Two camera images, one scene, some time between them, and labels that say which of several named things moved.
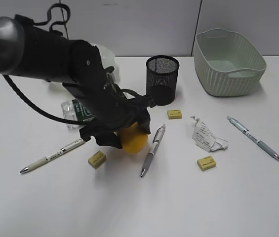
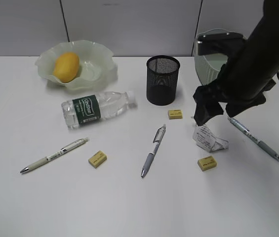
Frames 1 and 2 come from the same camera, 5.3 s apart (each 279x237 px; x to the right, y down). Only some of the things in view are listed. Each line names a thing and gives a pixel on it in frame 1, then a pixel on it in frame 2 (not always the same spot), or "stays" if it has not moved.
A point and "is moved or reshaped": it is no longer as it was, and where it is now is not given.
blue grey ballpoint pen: (262, 144) stays
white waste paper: (204, 138) stays
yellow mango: (134, 139) is moved or reshaped
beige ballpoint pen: (54, 154) stays
